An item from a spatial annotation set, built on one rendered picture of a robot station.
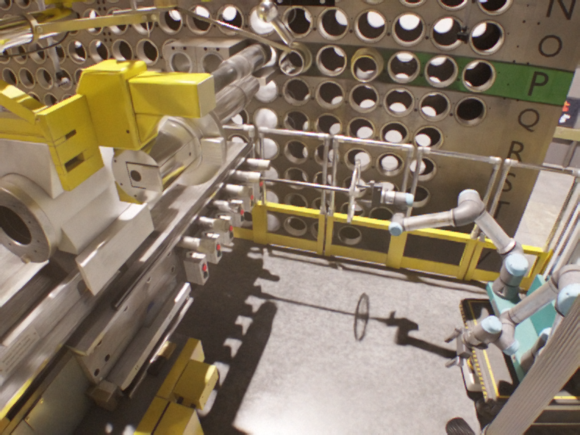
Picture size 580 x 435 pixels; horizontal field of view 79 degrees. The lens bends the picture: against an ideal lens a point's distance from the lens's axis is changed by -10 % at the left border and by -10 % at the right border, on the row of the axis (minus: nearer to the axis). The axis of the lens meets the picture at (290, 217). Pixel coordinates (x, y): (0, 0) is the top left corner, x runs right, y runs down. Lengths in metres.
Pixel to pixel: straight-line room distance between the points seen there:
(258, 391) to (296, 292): 0.81
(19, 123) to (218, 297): 1.92
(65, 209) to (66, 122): 0.31
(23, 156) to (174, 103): 0.51
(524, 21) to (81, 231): 3.02
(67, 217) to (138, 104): 0.47
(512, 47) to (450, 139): 0.85
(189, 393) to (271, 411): 0.71
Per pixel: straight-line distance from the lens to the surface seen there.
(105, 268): 1.48
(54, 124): 1.23
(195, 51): 3.26
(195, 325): 2.70
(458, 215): 2.12
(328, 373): 2.43
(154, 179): 1.31
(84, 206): 1.48
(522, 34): 3.29
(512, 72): 3.33
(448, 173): 3.58
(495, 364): 2.31
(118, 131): 1.28
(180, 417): 1.68
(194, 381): 1.75
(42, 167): 1.34
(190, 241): 1.91
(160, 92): 1.16
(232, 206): 2.12
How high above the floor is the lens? 2.05
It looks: 35 degrees down
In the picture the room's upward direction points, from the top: straight up
